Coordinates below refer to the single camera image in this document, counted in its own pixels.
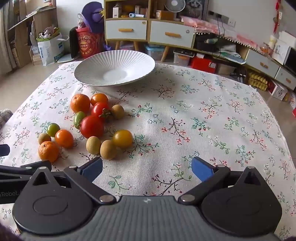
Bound microwave oven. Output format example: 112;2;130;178
283;46;296;72

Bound grey drawer small handle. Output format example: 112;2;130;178
275;67;296;90
245;50;280;78

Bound red printed drum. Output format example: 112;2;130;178
76;27;104;59

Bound white ribbed plate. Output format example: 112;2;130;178
74;51;156;87

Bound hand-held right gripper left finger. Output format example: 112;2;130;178
30;157;117;205

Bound pink cloth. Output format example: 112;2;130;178
180;16;258;48

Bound large tangerine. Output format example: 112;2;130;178
70;93;91;114

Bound dark green lime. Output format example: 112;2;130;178
73;111;87;129

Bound floral tablecloth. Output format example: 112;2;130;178
0;61;296;241

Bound white desk fan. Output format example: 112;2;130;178
164;0;186;12

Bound clear box black lid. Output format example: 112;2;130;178
173;49;195;66

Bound black upright device white base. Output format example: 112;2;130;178
57;27;78;63

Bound grey knit blanket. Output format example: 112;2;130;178
0;109;14;130

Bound wooden bookshelf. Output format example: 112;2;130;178
0;0;57;70

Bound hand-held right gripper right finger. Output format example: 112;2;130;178
178;157;266;205

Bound white printed box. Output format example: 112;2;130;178
268;80;288;100

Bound grey plush toy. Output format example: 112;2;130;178
38;27;60;39

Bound yellow bottle pack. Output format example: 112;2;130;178
247;72;269;91

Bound red hanging ornament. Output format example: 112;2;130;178
273;0;283;34

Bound red box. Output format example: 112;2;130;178
190;56;216;74

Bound longan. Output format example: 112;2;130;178
38;133;52;145
100;139;117;160
86;136;102;154
111;104;125;120

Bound low wooden cabinet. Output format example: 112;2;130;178
193;30;296;91

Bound yellow cherry tomato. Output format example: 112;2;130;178
112;129;133;149

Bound clear box pink contents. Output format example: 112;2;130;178
119;41;137;51

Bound clear box blue lid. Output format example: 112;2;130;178
144;44;165;61

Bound white drawer orange handle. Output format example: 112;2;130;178
105;20;148;41
150;21;196;49

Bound small tangerine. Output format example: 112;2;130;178
38;141;60;163

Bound white cardboard box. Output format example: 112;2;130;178
277;30;296;45

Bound purple plush toy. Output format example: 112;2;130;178
77;2;113;51

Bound white paper bag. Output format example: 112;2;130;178
37;34;70;66

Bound orange cherry tomato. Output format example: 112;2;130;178
90;93;109;106
55;129;74;148

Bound red tomato with calyx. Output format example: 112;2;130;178
91;102;112;122

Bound light green lime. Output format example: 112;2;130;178
47;123;61;138

